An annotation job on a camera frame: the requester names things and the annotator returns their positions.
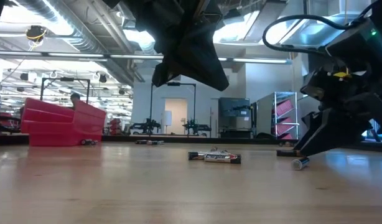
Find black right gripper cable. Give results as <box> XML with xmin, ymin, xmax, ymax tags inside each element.
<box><xmin>261</xmin><ymin>14</ymin><xmax>371</xmax><ymax>57</ymax></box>

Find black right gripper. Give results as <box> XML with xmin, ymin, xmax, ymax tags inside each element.
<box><xmin>292</xmin><ymin>61</ymin><xmax>382</xmax><ymax>157</ymax></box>

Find black gantry frame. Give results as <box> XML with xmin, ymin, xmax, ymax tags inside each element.
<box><xmin>149</xmin><ymin>82</ymin><xmax>197</xmax><ymax>137</ymax></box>
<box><xmin>40</xmin><ymin>77</ymin><xmax>91</xmax><ymax>105</ymax></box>

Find silver metal shelf rack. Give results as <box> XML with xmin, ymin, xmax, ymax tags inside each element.
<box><xmin>273</xmin><ymin>91</ymin><xmax>300</xmax><ymax>140</ymax></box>

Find beige door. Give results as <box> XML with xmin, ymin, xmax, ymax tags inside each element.
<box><xmin>164</xmin><ymin>97</ymin><xmax>189</xmax><ymax>136</ymax></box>

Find red plastic bin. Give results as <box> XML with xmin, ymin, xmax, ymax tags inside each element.
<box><xmin>21</xmin><ymin>97</ymin><xmax>108</xmax><ymax>147</ymax></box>

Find dark grey cabinet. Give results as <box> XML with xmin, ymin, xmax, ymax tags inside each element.
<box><xmin>218</xmin><ymin>96</ymin><xmax>253</xmax><ymax>139</ymax></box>

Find black yellow cable reel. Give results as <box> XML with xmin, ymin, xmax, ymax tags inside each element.
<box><xmin>25</xmin><ymin>24</ymin><xmax>49</xmax><ymax>44</ymax></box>

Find silver ventilation duct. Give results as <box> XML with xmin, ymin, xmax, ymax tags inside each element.
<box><xmin>13</xmin><ymin>0</ymin><xmax>139</xmax><ymax>86</ymax></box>

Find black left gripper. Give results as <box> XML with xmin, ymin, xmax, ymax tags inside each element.
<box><xmin>124</xmin><ymin>0</ymin><xmax>231</xmax><ymax>92</ymax></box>

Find ceiling strip light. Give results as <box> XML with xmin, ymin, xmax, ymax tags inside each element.
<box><xmin>218</xmin><ymin>57</ymin><xmax>292</xmax><ymax>65</ymax></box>
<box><xmin>0</xmin><ymin>51</ymin><xmax>164</xmax><ymax>60</ymax></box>

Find person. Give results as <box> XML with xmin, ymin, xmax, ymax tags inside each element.
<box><xmin>69</xmin><ymin>92</ymin><xmax>82</xmax><ymax>110</ymax></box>

